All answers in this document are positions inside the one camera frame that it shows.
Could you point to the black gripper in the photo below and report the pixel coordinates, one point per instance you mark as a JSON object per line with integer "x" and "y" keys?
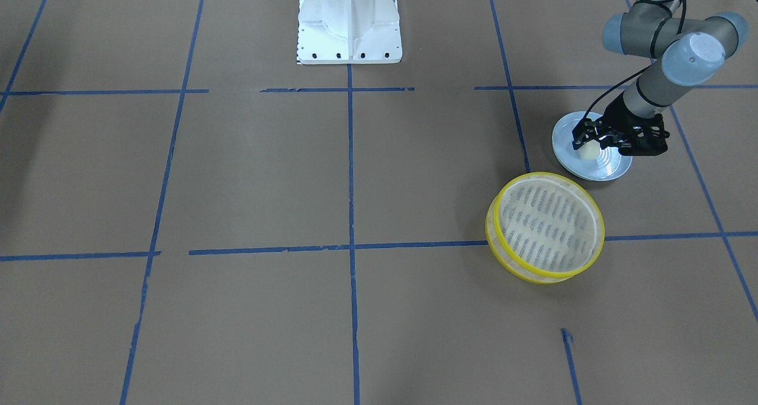
{"x": 616, "y": 114}

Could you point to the white steamed bun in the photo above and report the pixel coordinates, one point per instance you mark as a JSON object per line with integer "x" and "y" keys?
{"x": 590, "y": 151}

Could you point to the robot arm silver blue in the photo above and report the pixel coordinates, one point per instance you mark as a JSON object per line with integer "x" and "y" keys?
{"x": 684, "y": 54}

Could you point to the yellow bamboo steamer basket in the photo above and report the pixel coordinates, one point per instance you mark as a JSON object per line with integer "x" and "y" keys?
{"x": 544, "y": 228}

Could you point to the light blue plate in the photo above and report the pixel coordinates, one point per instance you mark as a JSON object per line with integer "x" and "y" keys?
{"x": 610, "y": 165}

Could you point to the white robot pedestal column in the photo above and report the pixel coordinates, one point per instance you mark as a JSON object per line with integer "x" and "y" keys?
{"x": 338, "y": 32}

